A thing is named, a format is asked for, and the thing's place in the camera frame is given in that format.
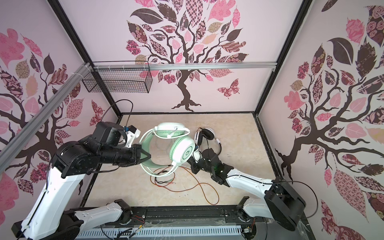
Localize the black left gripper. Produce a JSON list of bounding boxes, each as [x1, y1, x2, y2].
[[99, 143, 151, 166]]

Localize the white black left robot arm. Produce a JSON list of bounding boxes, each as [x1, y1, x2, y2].
[[12, 122, 151, 240]]

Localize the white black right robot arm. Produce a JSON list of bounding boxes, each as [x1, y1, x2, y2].
[[182, 149, 306, 232]]

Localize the white black headphones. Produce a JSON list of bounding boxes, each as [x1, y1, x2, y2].
[[194, 127, 222, 156]]

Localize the red headphone cable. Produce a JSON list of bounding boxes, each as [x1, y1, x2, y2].
[[149, 164, 220, 206]]

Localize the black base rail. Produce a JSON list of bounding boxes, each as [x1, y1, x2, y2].
[[128, 205, 266, 226]]

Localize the white slotted cable duct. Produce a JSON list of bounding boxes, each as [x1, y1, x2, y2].
[[76, 226, 243, 240]]

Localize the black wire basket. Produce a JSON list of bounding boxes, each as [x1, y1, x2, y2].
[[82, 60, 153, 94]]

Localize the aluminium rail back wall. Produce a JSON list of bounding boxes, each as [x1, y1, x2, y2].
[[93, 62, 277, 71]]

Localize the aluminium rail wall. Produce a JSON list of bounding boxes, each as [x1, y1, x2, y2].
[[93, 62, 277, 71], [1, 63, 91, 173]]

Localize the aluminium rail left wall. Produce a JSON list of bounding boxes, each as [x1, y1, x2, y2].
[[1, 63, 91, 173]]

